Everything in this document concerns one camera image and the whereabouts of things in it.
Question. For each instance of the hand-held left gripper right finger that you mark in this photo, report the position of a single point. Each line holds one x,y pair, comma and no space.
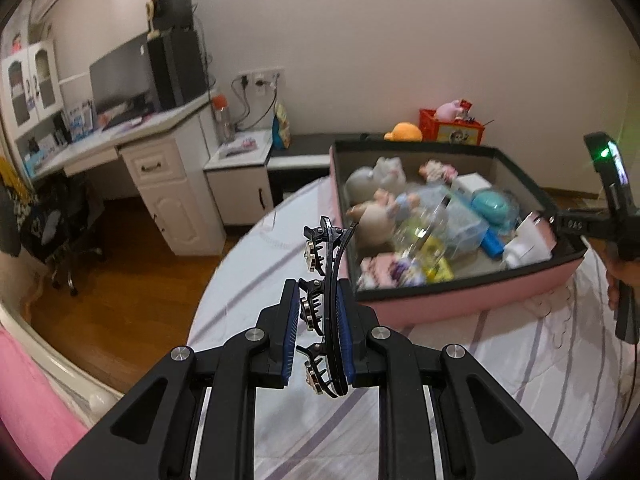
346,330

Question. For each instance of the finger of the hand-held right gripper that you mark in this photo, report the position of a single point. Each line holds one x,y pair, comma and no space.
552,222

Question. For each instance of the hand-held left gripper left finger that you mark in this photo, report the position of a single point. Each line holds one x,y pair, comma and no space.
289,330

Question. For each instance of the white winged toy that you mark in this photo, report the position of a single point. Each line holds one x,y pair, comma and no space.
525,245

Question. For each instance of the teal round case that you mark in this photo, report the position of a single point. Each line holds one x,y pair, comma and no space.
492,207

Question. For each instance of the black hair clip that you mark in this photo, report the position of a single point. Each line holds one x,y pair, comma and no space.
330,270

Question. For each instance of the blue oblong box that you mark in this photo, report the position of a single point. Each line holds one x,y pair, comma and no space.
492,246

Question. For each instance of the pink toy block set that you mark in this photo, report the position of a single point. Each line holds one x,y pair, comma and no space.
380,270

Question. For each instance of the clear plastic bag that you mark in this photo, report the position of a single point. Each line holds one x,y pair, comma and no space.
460,235

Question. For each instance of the pink storage box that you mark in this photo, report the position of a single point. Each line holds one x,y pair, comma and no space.
450,305

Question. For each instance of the yellow highlighter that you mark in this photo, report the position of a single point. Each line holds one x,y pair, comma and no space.
437,265

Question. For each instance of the pig doll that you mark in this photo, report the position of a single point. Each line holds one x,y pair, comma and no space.
375,217

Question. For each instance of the white round bear figure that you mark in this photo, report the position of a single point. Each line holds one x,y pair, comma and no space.
370,177

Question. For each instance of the person's right hand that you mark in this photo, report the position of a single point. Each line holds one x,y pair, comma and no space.
612,290

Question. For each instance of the small white box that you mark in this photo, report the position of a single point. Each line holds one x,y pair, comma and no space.
472,183

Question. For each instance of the red crate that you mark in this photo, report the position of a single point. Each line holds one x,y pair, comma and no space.
460,135

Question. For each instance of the white bedside cabinet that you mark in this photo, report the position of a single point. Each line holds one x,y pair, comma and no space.
240,195

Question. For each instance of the small red box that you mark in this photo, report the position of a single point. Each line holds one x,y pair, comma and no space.
465,104

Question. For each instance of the pink plush toy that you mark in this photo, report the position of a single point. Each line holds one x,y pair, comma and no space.
447,110

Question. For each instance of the striped white table cloth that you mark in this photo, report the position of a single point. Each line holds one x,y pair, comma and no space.
500,385

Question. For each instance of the white desk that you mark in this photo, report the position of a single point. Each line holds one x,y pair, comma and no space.
165,210

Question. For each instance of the orange plush toy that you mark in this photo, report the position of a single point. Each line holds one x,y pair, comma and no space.
402,132

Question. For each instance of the printed papers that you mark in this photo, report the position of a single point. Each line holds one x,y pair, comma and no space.
242,146

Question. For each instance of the snack bag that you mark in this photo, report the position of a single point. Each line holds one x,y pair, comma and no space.
281,127

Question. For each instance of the orange-capped water bottle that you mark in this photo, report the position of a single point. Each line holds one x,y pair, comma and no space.
223,120

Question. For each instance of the black office chair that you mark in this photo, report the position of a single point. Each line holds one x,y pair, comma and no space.
55,220

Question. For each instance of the black keyboard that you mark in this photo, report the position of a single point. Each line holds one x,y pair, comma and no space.
122,120

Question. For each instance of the pink blanket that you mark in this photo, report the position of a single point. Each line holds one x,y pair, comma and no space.
30,410

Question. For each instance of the black computer tower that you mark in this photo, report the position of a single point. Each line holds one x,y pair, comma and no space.
177,67

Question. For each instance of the blue and white box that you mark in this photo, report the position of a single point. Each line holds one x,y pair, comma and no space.
81,120

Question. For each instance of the black and yellow jacket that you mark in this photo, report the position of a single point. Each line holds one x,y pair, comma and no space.
10,210

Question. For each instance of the black computer monitor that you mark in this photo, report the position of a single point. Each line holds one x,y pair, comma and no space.
120,75

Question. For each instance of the black speaker box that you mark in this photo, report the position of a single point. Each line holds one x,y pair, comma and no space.
175,10

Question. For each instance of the cream desk fan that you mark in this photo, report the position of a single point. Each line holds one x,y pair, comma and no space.
152,17

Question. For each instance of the white glass-door cabinet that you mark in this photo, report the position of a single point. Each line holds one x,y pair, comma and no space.
45,85

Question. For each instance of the pink doll figure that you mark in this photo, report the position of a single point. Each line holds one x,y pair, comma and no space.
16,42

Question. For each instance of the white bed frame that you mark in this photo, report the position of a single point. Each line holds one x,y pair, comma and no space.
65,380

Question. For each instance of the white wall socket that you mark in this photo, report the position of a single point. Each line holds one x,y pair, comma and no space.
260,76

